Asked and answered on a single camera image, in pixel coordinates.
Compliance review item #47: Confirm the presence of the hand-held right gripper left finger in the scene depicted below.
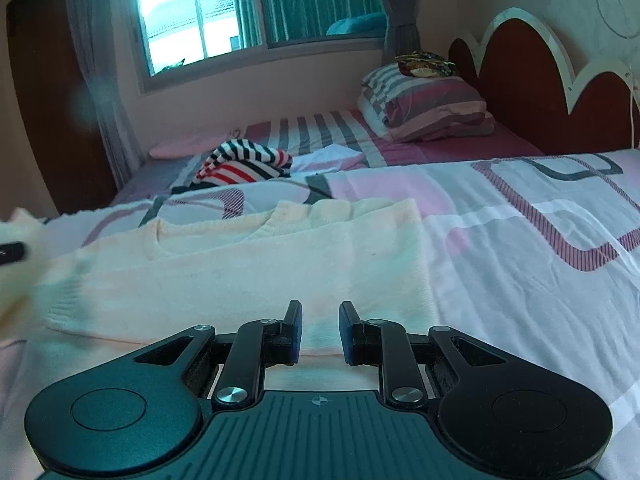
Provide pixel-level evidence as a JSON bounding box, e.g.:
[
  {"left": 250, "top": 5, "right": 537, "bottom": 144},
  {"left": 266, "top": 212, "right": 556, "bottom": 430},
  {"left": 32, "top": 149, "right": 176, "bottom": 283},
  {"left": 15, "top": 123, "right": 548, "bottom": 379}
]
[{"left": 132, "top": 300, "right": 304, "bottom": 408}]

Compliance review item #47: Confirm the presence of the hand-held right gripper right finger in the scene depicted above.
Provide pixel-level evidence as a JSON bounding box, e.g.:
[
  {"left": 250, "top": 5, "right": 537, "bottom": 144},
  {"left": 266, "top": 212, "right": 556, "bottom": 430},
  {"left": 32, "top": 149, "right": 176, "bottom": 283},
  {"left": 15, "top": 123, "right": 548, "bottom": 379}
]
[{"left": 338, "top": 301, "right": 506, "bottom": 406}]

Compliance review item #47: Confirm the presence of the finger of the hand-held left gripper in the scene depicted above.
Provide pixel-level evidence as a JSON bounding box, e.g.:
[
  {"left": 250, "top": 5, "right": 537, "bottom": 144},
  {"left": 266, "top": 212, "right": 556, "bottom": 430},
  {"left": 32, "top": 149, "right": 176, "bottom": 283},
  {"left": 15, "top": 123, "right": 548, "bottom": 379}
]
[{"left": 0, "top": 242, "right": 29, "bottom": 266}]

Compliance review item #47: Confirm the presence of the cream knit sweater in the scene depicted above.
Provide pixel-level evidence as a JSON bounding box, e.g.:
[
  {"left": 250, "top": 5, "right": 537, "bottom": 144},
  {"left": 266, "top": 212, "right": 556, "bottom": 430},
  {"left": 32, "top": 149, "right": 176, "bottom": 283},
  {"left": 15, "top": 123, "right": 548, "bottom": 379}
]
[{"left": 0, "top": 197, "right": 437, "bottom": 357}]

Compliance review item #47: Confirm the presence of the brown wooden wardrobe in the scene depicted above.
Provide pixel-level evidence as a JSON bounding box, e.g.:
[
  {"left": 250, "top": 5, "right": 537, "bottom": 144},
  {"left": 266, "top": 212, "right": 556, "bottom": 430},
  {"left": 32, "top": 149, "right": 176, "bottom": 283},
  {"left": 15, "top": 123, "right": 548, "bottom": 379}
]
[{"left": 5, "top": 0, "right": 119, "bottom": 217}]

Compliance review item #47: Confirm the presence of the white cloth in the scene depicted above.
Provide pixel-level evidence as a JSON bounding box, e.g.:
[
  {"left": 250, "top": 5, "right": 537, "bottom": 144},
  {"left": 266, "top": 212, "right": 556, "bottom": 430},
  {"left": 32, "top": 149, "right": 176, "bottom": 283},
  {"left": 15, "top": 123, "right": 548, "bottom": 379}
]
[{"left": 290, "top": 143, "right": 365, "bottom": 175}]

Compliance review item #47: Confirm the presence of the black white red striped garment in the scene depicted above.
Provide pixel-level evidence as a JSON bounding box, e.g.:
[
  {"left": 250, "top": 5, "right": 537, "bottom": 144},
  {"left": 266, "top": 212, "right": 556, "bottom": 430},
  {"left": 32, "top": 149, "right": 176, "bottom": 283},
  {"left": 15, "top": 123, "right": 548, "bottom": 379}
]
[{"left": 172, "top": 137, "right": 294, "bottom": 194}]

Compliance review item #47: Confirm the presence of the pink grey patterned quilt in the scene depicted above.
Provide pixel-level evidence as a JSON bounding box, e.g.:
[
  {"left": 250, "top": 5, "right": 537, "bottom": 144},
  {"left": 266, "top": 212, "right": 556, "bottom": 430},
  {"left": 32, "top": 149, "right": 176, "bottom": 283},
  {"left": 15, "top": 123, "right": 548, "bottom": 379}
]
[{"left": 0, "top": 149, "right": 640, "bottom": 480}]

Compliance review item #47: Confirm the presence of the striped bed sheet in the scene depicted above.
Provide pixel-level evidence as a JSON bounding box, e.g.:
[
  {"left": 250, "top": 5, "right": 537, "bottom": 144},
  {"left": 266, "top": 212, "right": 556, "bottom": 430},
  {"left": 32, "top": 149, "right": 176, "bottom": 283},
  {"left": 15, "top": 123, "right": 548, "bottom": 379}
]
[{"left": 107, "top": 109, "right": 547, "bottom": 207}]

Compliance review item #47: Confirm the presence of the striped pillow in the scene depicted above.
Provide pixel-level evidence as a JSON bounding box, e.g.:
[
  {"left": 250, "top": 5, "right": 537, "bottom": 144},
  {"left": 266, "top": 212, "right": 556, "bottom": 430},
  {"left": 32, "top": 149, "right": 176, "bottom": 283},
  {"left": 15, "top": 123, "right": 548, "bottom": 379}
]
[{"left": 357, "top": 62, "right": 496, "bottom": 142}]

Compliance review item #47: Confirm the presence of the colourful printed cloth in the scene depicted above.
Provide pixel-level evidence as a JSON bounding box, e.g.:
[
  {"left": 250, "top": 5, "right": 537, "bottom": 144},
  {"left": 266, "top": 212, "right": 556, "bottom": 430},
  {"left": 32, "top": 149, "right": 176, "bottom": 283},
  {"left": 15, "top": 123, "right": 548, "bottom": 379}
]
[{"left": 393, "top": 51, "right": 459, "bottom": 80}]

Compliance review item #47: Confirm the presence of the window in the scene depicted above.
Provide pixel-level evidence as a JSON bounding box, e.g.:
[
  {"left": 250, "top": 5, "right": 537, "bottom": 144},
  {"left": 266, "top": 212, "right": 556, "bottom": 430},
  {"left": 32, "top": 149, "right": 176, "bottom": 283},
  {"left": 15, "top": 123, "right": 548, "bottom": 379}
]
[{"left": 122, "top": 0, "right": 390, "bottom": 94}]

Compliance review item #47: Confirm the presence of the red white-edged headboard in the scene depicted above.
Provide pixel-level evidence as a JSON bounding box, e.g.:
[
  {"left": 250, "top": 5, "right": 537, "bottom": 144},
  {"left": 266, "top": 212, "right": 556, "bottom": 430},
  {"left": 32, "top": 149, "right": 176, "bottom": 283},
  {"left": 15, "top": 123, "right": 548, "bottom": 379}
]
[{"left": 447, "top": 7, "right": 640, "bottom": 157}]

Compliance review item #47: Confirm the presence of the teal cloth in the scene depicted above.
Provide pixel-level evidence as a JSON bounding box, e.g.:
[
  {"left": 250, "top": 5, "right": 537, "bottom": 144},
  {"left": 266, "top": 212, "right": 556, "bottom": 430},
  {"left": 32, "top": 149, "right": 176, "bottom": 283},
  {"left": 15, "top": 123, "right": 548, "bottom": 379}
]
[{"left": 326, "top": 12, "right": 387, "bottom": 37}]

